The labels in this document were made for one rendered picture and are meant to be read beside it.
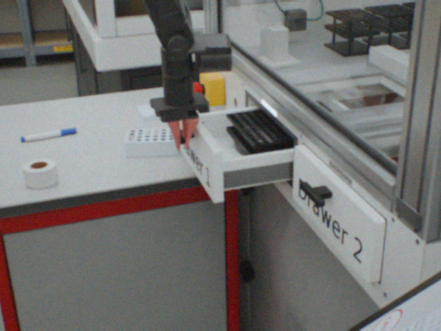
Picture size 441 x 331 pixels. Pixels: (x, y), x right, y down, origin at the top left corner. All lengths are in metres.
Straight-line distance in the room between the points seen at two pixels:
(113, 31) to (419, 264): 1.36
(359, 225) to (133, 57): 1.22
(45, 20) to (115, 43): 3.46
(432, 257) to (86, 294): 0.89
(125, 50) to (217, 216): 0.72
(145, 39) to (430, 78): 1.35
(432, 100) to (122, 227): 0.86
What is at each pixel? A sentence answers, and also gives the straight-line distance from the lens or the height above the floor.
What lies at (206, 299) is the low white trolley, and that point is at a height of 0.41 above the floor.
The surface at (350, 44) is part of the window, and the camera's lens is 1.04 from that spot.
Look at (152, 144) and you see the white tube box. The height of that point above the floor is 0.79.
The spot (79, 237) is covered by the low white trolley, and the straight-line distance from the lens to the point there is 1.50.
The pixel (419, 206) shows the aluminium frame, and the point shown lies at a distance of 0.90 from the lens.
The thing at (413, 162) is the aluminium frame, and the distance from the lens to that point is 0.89.
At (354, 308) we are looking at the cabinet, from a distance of 1.17.
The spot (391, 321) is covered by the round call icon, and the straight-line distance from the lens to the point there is 0.63.
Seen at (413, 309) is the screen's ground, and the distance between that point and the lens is 0.62.
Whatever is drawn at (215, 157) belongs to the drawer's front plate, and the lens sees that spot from 1.18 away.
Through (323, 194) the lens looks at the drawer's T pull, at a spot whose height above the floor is 0.91.
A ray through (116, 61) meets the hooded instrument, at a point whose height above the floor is 0.83.
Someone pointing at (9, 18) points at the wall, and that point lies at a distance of 5.51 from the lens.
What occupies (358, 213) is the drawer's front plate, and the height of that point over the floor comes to 0.92.
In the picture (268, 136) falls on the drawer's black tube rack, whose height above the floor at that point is 0.90.
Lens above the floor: 1.41
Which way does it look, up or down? 26 degrees down
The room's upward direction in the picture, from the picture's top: 1 degrees counter-clockwise
